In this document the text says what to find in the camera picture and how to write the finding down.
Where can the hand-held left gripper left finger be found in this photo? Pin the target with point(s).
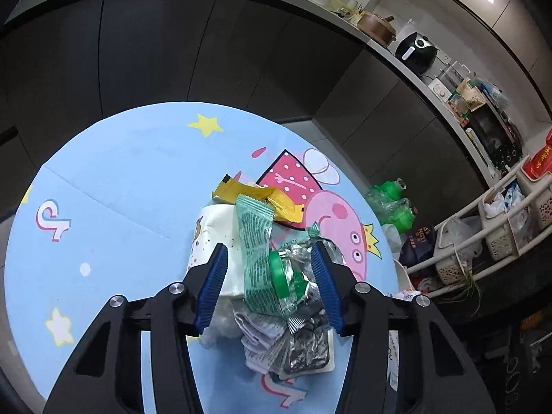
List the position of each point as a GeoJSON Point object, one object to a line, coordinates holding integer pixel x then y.
{"type": "Point", "coordinates": [211, 293]}

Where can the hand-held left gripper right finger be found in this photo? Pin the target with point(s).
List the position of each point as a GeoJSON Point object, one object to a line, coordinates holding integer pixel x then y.
{"type": "Point", "coordinates": [327, 293]}

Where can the clear plastic bag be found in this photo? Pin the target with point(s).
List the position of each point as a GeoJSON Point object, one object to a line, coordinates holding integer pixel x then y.
{"type": "Point", "coordinates": [222, 319]}

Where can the crushed bottle with green cap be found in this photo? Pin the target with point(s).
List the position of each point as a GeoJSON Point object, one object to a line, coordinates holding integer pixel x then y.
{"type": "Point", "coordinates": [280, 276]}

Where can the silver foil blister pack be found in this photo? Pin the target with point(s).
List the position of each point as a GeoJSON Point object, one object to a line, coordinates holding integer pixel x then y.
{"type": "Point", "coordinates": [306, 351]}

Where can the green snack wrapper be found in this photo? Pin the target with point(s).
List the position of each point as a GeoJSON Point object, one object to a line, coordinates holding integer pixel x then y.
{"type": "Point", "coordinates": [254, 246]}

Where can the white printed paper cup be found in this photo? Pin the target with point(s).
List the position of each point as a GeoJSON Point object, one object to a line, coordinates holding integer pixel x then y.
{"type": "Point", "coordinates": [215, 228]}

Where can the white crumpled printed wrapper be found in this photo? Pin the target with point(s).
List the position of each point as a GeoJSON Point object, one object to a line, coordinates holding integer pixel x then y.
{"type": "Point", "coordinates": [263, 336]}

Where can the dark blue shopping bag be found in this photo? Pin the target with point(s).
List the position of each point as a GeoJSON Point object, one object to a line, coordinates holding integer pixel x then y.
{"type": "Point", "coordinates": [418, 246]}

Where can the yellow snack wrapper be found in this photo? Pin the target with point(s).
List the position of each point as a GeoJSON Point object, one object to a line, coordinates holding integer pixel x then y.
{"type": "Point", "coordinates": [280, 202]}

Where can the green plastic bottle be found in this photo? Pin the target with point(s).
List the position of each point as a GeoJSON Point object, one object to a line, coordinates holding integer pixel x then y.
{"type": "Point", "coordinates": [388, 192]}
{"type": "Point", "coordinates": [401, 215]}

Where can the beige plastic basket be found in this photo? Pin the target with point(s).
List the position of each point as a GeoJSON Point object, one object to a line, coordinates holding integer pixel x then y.
{"type": "Point", "coordinates": [539, 207]}
{"type": "Point", "coordinates": [500, 241]}
{"type": "Point", "coordinates": [450, 263]}

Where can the white metal storage rack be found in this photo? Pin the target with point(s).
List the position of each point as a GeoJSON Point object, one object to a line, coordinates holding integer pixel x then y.
{"type": "Point", "coordinates": [470, 209]}

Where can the black countertop oven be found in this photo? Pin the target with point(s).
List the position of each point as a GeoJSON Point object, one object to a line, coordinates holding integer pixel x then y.
{"type": "Point", "coordinates": [491, 133]}

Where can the food package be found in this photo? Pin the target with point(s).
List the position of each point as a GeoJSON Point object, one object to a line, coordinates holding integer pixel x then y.
{"type": "Point", "coordinates": [468, 99]}

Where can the dark kitchen cabinet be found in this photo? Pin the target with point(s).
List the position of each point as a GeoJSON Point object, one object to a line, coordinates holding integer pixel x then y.
{"type": "Point", "coordinates": [172, 51]}

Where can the clear plastic container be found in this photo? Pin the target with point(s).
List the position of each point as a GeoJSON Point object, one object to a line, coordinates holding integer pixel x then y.
{"type": "Point", "coordinates": [448, 80]}

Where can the red box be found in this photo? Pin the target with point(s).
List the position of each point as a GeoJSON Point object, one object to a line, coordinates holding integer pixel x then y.
{"type": "Point", "coordinates": [541, 157]}

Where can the black air fryer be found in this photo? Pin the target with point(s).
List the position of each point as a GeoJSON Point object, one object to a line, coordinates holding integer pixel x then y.
{"type": "Point", "coordinates": [415, 54]}

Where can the brown cooking pot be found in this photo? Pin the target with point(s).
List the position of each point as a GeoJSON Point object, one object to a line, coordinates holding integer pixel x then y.
{"type": "Point", "coordinates": [376, 28]}

